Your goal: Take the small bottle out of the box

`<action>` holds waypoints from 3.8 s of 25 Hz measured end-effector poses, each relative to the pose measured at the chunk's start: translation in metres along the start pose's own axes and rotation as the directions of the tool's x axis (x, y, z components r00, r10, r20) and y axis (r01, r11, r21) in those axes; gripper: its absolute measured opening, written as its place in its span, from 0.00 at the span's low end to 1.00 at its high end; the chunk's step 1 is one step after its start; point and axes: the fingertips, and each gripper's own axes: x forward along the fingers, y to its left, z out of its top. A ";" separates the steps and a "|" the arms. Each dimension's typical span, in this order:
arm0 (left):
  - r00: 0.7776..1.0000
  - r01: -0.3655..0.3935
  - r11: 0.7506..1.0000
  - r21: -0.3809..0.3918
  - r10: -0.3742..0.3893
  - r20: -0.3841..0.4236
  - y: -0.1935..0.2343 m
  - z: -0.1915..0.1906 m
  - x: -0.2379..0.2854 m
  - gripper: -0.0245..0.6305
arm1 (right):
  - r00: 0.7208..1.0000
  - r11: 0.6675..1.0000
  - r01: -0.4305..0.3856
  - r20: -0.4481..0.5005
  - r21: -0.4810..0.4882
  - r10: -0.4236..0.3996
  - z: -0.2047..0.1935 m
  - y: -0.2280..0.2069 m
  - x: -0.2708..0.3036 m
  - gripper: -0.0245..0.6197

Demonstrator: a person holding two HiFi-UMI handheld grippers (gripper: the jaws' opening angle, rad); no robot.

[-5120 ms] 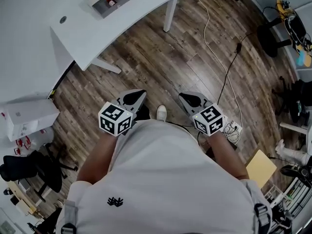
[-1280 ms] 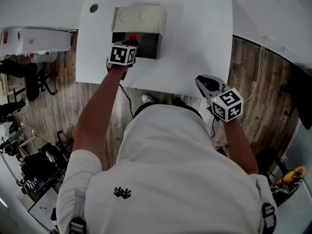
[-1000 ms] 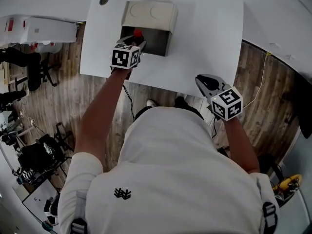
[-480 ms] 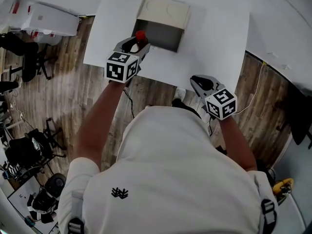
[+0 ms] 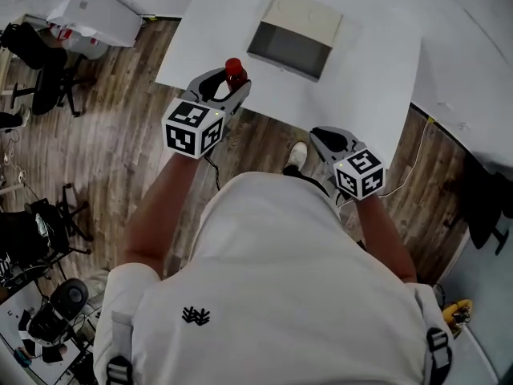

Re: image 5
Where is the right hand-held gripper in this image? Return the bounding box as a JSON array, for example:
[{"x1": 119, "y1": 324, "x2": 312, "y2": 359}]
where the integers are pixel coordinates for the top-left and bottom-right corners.
[{"x1": 309, "y1": 125, "x2": 386, "y2": 202}]

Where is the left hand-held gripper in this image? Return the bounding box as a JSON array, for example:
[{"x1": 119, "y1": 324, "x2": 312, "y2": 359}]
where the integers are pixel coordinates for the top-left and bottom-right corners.
[{"x1": 161, "y1": 67, "x2": 252, "y2": 160}]

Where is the small red bottle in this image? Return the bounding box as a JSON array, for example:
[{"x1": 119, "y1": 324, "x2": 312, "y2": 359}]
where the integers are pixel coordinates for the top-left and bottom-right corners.
[{"x1": 224, "y1": 57, "x2": 248, "y2": 92}]

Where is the grey box with beige lid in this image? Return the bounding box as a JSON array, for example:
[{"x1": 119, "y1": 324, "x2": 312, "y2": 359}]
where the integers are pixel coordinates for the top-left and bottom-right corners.
[{"x1": 245, "y1": 0, "x2": 345, "y2": 82}]

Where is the person's left forearm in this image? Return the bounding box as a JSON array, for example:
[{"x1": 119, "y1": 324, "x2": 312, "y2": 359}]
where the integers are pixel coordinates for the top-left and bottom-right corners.
[{"x1": 124, "y1": 150, "x2": 201, "y2": 281}]

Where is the person's right forearm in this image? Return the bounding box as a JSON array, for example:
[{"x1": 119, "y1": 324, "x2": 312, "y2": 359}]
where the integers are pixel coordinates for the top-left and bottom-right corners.
[{"x1": 352, "y1": 192, "x2": 418, "y2": 284}]

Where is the person's white shoe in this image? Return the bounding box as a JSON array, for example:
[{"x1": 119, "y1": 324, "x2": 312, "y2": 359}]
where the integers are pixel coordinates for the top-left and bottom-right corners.
[{"x1": 286, "y1": 141, "x2": 309, "y2": 168}]

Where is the person's white shirt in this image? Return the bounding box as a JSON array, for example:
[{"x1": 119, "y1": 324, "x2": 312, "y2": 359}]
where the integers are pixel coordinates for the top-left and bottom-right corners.
[{"x1": 92, "y1": 171, "x2": 454, "y2": 385}]

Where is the black swivel chair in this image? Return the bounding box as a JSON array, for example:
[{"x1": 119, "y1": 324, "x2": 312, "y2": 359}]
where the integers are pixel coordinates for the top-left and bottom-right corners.
[{"x1": 459, "y1": 154, "x2": 511, "y2": 257}]

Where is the black office chair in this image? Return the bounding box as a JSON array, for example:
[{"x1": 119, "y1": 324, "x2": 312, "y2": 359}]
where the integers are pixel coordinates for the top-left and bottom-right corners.
[{"x1": 0, "y1": 22, "x2": 98, "y2": 118}]

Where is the yellow object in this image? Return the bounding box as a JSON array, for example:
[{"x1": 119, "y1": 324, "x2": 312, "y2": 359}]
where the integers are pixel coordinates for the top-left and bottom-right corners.
[{"x1": 442, "y1": 298, "x2": 475, "y2": 329}]

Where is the black chair with clothes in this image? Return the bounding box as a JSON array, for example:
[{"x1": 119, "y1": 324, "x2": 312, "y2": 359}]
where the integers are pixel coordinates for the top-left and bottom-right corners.
[{"x1": 0, "y1": 182, "x2": 95, "y2": 290}]

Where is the black round speaker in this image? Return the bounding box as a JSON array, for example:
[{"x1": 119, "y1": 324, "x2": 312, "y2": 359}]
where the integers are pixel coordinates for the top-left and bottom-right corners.
[{"x1": 49, "y1": 278, "x2": 91, "y2": 321}]

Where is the black cable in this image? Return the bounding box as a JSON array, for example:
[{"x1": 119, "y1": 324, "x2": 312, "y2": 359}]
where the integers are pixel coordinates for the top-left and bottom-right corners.
[{"x1": 203, "y1": 153, "x2": 222, "y2": 193}]

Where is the white cable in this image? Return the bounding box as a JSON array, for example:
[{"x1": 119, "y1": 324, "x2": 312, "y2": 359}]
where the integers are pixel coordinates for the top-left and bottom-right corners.
[{"x1": 378, "y1": 116, "x2": 437, "y2": 199}]

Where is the grey harness strap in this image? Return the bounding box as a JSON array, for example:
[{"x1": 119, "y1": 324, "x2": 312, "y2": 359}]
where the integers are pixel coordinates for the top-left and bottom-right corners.
[
  {"x1": 105, "y1": 310, "x2": 135, "y2": 385},
  {"x1": 424, "y1": 326, "x2": 454, "y2": 379}
]

